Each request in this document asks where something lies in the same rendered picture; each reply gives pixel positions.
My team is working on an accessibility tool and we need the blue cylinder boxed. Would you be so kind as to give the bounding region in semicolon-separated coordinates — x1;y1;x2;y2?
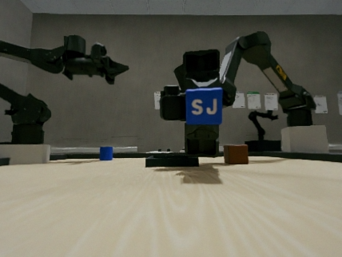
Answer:
100;147;113;160

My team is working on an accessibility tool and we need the blue cube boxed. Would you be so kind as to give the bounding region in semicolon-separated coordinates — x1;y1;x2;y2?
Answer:
186;88;223;125

